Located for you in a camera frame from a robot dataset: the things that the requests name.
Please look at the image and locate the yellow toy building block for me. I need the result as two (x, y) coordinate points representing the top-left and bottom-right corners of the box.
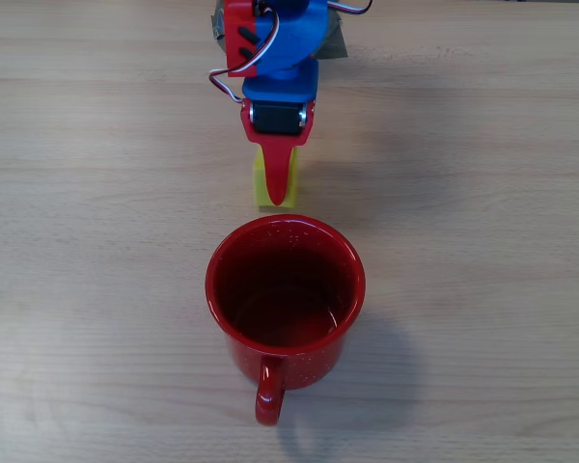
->
(252, 146), (301, 210)

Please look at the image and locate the white red black servo wire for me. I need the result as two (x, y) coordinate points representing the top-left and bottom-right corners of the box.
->
(324, 0), (374, 16)
(207, 0), (284, 105)

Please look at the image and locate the red enamel mug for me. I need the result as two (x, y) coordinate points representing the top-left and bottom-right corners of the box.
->
(204, 213), (368, 427)

